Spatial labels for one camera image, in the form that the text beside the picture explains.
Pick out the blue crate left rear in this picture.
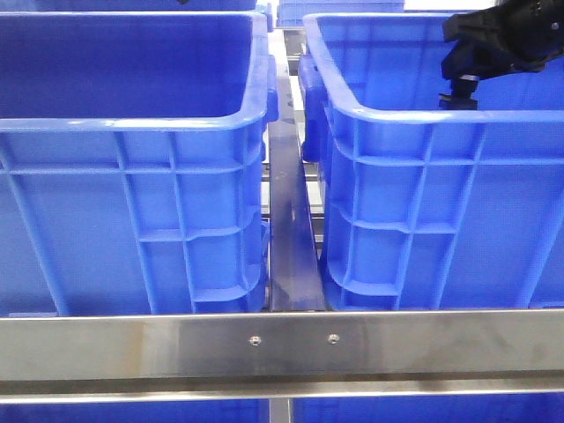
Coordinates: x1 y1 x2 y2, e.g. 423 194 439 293
1 0 273 32

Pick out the blue source crate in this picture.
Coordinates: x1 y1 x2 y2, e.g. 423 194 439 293
300 13 563 310

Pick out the steel front shelf beam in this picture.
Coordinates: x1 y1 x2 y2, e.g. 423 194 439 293
1 309 563 404

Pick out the distant blue crate tall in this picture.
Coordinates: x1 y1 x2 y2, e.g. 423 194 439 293
277 0 404 27

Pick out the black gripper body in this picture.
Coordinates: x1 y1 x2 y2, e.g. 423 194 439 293
442 1 563 80

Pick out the large blue plastic crate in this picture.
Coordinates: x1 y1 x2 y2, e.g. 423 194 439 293
1 11 278 317

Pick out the blue crate lower shelf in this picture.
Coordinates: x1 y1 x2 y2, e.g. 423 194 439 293
1 393 563 422

